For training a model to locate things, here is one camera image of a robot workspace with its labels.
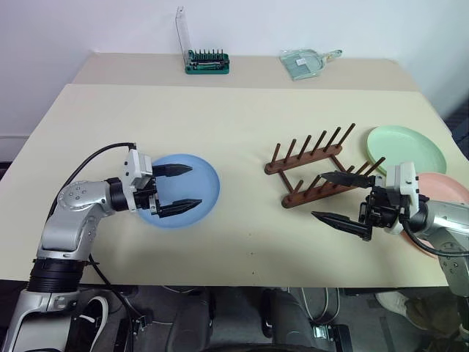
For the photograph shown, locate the green screwdriver bit case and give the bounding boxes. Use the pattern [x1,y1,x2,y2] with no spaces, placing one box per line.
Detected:
[174,5,231,76]

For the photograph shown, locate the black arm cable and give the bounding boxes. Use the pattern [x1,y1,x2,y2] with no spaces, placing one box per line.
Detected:
[49,142,146,323]
[401,218,469,257]

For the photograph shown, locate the brown wooden dish rack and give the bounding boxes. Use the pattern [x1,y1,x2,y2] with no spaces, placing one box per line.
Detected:
[264,122,386,209]

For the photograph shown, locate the dark rounded shape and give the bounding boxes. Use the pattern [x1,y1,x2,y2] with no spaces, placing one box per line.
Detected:
[259,287,316,352]

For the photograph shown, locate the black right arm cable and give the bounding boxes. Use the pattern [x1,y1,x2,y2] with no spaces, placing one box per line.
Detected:
[401,218,469,257]

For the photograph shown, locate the blue plate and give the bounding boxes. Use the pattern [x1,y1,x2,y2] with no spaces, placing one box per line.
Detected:
[136,153,221,230]

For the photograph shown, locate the khaki trouser leg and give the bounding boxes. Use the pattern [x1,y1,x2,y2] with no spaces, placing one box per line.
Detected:
[405,289,466,331]

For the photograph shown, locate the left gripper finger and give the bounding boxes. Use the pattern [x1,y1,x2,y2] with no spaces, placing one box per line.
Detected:
[159,198,204,220]
[152,164,194,178]

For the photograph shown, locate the pink-red plate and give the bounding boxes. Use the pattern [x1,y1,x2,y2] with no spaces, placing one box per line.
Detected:
[401,172,469,260]

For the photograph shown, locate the green plate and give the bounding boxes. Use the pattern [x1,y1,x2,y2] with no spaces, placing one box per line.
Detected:
[366,125,448,177]

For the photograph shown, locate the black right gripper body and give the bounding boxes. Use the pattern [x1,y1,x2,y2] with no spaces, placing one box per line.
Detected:
[358,185,400,230]

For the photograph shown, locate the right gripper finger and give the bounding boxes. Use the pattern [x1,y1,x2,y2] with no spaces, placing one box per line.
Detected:
[310,210,375,241]
[320,171,388,189]

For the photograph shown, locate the metal buckle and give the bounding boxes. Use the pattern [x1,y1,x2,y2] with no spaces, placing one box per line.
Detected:
[313,324,340,340]
[131,315,155,331]

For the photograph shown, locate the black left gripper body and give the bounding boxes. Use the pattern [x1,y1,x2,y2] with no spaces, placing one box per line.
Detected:
[133,175,163,218]

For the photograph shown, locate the white cable loop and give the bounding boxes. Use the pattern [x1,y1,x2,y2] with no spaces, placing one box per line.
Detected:
[300,287,340,323]

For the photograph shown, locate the clear green dustpan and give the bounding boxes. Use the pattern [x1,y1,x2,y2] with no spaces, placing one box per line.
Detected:
[280,48,344,81]

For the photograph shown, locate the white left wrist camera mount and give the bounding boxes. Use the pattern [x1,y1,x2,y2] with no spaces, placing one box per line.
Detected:
[122,148,153,213]

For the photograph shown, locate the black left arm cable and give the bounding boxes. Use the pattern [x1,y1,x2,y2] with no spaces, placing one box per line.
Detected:
[49,142,146,323]

